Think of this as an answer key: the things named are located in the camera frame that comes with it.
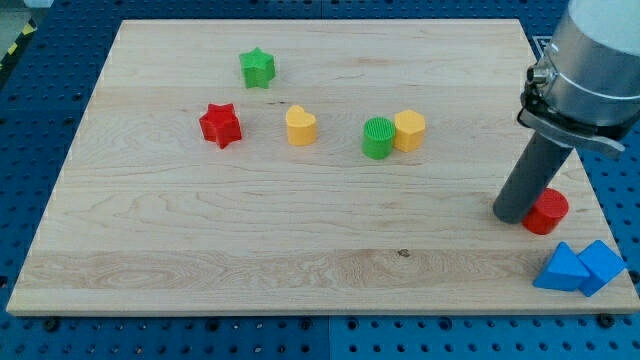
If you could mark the wooden board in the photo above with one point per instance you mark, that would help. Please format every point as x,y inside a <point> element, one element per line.
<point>150,219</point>

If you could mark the yellow heart block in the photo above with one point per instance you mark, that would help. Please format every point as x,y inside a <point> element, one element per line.
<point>301,126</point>

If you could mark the blue triangle block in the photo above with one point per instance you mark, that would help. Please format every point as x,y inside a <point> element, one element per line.
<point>562,271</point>

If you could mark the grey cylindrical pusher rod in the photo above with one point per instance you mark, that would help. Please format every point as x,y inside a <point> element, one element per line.
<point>534,170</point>

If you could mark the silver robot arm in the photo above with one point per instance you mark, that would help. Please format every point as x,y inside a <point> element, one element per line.
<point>584,90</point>

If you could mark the red cylinder block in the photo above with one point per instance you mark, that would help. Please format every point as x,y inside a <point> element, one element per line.
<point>547,212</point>

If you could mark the red star block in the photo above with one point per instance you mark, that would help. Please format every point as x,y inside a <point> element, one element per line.
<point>221,125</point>

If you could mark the green cylinder block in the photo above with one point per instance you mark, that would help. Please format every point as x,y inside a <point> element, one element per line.
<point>378,138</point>

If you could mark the green star block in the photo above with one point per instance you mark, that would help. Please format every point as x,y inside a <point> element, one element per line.
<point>258,68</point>

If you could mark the yellow hexagon block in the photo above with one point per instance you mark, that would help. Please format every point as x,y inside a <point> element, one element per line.
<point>410,130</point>

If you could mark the blue cube block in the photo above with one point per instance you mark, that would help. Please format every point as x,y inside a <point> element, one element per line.
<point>603,265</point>

